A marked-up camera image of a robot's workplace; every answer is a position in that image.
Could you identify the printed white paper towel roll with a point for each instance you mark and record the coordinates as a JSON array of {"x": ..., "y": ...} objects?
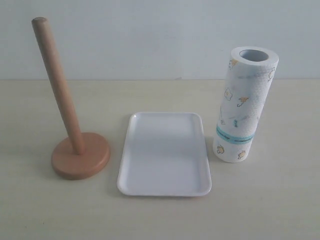
[{"x": 248, "y": 79}]

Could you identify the white plastic tray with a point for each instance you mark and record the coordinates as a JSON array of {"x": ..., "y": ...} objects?
[{"x": 164, "y": 155}]

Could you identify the wooden paper towel holder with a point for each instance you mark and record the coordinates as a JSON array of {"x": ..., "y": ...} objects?
[{"x": 82, "y": 154}]

